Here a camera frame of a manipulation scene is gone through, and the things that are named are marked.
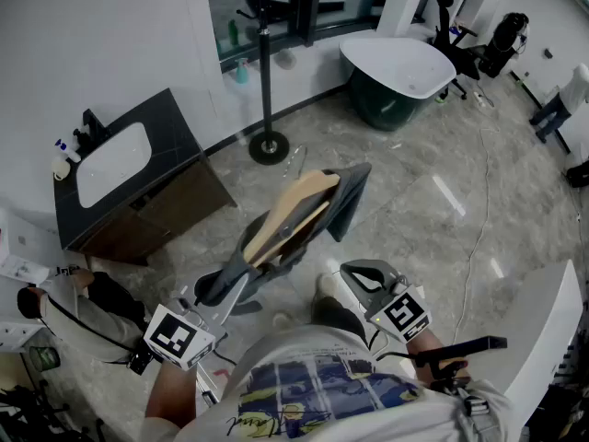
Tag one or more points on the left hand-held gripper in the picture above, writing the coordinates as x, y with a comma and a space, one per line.
177, 336

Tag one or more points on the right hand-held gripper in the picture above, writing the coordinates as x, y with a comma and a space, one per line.
400, 313

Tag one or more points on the grey bathrobe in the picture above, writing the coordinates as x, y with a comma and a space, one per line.
347, 196

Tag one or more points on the wooden clothes hanger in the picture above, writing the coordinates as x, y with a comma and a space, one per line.
294, 201

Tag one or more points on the person's left forearm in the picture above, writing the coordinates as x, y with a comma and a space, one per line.
172, 391

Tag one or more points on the person's right forearm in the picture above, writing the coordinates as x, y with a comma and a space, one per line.
428, 343

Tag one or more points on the person's right shoe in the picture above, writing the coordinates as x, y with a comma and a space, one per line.
327, 286

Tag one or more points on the person's shoe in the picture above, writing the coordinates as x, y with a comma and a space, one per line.
327, 286
281, 320

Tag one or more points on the person's dark trousers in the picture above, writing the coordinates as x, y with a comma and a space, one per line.
338, 316

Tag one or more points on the person's left shoe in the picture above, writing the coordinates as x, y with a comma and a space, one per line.
281, 320

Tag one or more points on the person's white printed shirt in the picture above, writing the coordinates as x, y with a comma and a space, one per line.
331, 398

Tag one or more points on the black chest-mounted bar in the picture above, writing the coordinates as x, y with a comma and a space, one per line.
469, 345

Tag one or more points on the dark vanity cabinet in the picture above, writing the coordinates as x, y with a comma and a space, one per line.
170, 154

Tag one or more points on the white sink basin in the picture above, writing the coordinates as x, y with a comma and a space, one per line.
112, 164

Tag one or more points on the white curved cabinet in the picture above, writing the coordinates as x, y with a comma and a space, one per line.
543, 329

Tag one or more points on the green waste basket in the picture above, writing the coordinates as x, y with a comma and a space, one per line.
44, 357

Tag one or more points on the black coat stand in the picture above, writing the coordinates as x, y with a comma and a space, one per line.
267, 90

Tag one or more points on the white and green bathtub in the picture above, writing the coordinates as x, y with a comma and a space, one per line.
396, 69

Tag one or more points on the white power strip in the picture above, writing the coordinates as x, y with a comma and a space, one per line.
480, 99

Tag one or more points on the white cup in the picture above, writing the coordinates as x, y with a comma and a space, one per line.
61, 168

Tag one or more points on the black faucet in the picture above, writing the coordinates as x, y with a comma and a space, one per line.
92, 129

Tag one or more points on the white and blue spray bottle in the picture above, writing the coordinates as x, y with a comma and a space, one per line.
66, 151

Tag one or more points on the teal spray bottle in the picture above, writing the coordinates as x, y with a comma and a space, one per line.
242, 72

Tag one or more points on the black tripod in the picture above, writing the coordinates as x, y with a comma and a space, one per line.
32, 412

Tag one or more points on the black floor bag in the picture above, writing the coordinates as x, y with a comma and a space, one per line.
579, 175

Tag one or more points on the black office chair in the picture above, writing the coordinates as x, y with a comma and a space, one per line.
448, 39

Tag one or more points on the green bottle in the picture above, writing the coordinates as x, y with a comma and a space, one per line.
234, 32

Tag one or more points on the black window frame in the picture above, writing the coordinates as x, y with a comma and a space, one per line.
313, 12

